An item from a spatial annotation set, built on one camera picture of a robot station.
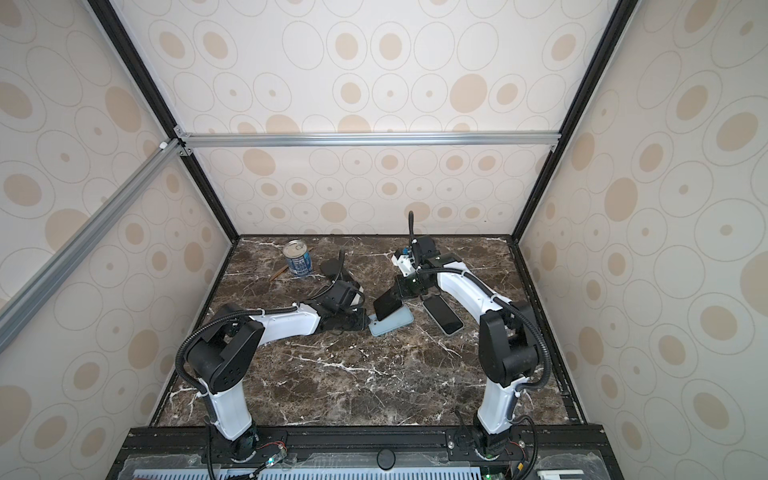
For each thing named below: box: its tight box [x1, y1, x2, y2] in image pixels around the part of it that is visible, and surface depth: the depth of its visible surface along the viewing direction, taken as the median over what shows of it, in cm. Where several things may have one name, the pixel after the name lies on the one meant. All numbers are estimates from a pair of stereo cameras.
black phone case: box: [320, 258, 341, 276], surface depth 114 cm
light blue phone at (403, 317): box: [368, 305, 415, 337], surface depth 96 cm
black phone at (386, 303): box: [373, 287, 402, 321], surface depth 96 cm
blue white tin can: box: [283, 239, 313, 276], surface depth 105 cm
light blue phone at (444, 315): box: [422, 295, 465, 337], surface depth 99 cm
